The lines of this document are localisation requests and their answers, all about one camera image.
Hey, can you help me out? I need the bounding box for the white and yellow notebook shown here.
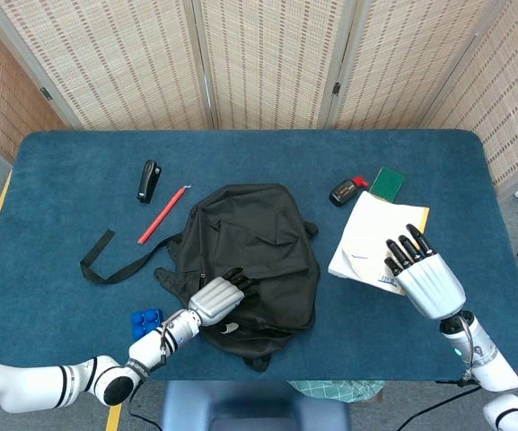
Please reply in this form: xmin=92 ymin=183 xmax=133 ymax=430
xmin=328 ymin=190 xmax=431 ymax=296

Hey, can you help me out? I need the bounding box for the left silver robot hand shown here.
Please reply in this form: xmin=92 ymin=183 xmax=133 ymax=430
xmin=188 ymin=267 xmax=262 ymax=336

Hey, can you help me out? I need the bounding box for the green checkered cloth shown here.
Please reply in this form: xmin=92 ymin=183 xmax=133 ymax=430
xmin=287 ymin=380 xmax=385 ymax=404

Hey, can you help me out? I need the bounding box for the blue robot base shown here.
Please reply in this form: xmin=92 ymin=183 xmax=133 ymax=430
xmin=162 ymin=380 xmax=352 ymax=431

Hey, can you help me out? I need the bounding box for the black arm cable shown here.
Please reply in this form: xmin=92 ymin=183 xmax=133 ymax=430
xmin=127 ymin=383 xmax=163 ymax=431
xmin=395 ymin=384 xmax=482 ymax=431

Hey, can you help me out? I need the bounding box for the woven folding screen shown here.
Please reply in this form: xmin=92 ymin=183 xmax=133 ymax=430
xmin=0 ymin=0 xmax=518 ymax=189

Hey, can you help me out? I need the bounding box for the black ink bottle red cap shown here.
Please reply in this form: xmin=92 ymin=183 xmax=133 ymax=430
xmin=329 ymin=175 xmax=370 ymax=208

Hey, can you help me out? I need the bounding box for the blue carpet table cover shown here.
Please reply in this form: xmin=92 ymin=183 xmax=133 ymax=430
xmin=0 ymin=128 xmax=518 ymax=383

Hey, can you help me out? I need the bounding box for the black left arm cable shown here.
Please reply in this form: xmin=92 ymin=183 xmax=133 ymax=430
xmin=127 ymin=383 xmax=163 ymax=431

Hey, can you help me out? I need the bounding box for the black stapler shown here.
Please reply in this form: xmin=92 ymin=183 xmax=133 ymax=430
xmin=136 ymin=159 xmax=162 ymax=205

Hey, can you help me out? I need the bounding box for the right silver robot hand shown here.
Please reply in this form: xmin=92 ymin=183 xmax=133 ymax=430
xmin=383 ymin=223 xmax=467 ymax=321

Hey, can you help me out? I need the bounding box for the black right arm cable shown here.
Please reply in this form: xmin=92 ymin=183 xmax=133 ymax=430
xmin=395 ymin=384 xmax=482 ymax=431

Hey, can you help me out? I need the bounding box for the black fabric backpack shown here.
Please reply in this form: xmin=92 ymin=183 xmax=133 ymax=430
xmin=79 ymin=182 xmax=321 ymax=373

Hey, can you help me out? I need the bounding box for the red pen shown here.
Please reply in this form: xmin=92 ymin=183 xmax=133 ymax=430
xmin=137 ymin=184 xmax=192 ymax=246

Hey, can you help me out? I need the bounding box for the blue plastic building block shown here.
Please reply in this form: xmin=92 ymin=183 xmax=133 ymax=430
xmin=130 ymin=307 xmax=165 ymax=340

